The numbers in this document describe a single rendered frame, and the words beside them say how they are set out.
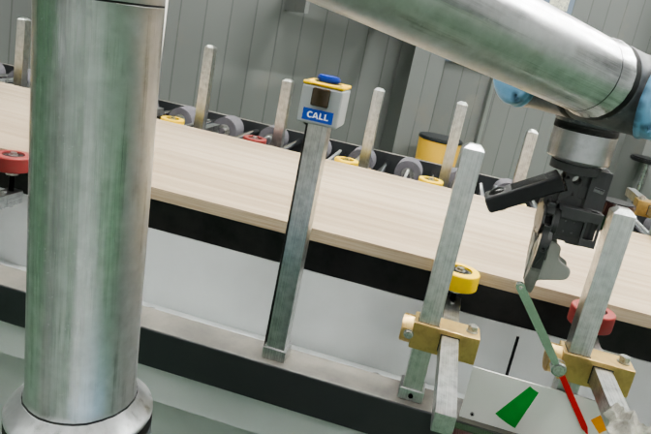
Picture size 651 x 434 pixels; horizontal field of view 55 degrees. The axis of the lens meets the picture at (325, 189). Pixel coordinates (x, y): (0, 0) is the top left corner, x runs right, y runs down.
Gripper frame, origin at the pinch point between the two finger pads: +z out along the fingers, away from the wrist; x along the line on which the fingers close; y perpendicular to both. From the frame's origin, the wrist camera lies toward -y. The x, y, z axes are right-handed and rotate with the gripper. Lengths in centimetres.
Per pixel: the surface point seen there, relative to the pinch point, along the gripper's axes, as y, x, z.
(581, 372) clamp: 13.5, 5.3, 14.7
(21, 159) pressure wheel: -105, 21, 8
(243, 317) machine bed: -52, 28, 34
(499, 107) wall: 25, 534, 13
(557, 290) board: 11.0, 27.2, 9.1
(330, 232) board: -35.7, 26.7, 8.9
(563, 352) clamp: 10.0, 6.0, 12.3
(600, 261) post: 11.1, 6.1, -4.5
